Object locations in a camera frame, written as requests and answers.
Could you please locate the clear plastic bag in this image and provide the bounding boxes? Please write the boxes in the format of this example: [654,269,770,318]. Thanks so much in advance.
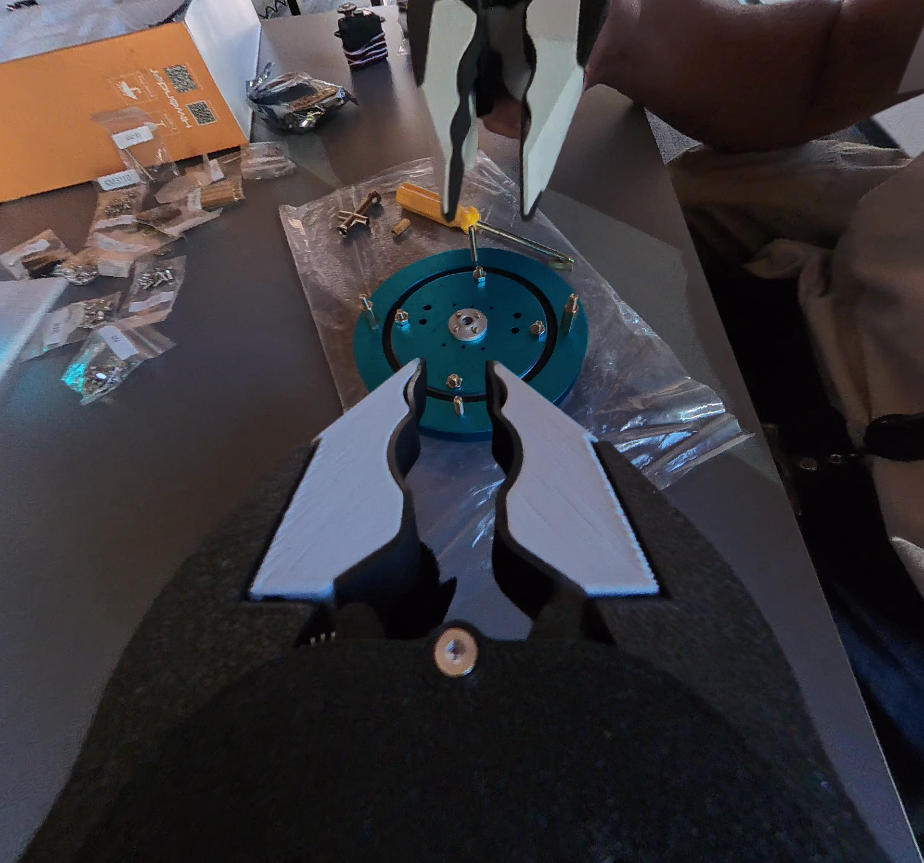
[278,155,755,575]

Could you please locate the person's torso in pale shirt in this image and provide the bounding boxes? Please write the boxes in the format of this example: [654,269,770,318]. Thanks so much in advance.
[667,137,924,590]

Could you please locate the servo motor with wound cable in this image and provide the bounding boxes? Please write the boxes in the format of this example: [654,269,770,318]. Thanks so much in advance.
[335,2,391,71]

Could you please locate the grey desk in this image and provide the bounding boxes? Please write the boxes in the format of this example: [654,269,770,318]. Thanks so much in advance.
[0,7,924,863]

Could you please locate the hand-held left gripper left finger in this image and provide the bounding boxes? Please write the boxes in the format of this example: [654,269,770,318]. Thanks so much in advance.
[249,359,428,603]

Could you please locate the blue metal turntable base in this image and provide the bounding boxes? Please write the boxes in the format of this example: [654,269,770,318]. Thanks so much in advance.
[354,248,589,439]

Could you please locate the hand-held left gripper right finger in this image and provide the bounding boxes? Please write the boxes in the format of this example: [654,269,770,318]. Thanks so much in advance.
[487,361,660,598]

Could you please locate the black lanyard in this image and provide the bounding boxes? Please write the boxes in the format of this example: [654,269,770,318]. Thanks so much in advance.
[862,412,924,461]

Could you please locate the yellow handled screwdriver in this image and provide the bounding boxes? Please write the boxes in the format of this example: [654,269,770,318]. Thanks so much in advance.
[396,183,575,272]

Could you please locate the person's right forearm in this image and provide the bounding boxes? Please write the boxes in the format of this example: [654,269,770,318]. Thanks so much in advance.
[646,0,924,153]

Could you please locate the orange cardboard box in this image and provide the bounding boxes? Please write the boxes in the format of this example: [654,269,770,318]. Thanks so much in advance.
[0,0,262,203]

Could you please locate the pile of small screw bags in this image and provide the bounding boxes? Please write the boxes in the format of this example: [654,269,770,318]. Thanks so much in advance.
[0,108,297,405]

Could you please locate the white packaging tray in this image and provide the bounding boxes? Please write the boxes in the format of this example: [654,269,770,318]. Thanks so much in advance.
[0,278,69,380]

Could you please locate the person's right hand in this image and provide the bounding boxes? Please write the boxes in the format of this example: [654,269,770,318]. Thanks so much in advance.
[585,0,654,113]

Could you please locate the crumpled dark plastic bag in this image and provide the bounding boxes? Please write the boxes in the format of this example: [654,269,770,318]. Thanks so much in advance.
[245,65,358,133]

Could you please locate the bundle of long bolts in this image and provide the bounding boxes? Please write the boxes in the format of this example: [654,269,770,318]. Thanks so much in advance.
[335,190,384,237]

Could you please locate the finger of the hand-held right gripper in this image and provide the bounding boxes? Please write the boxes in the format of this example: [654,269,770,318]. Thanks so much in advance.
[518,0,587,221]
[426,0,483,223]

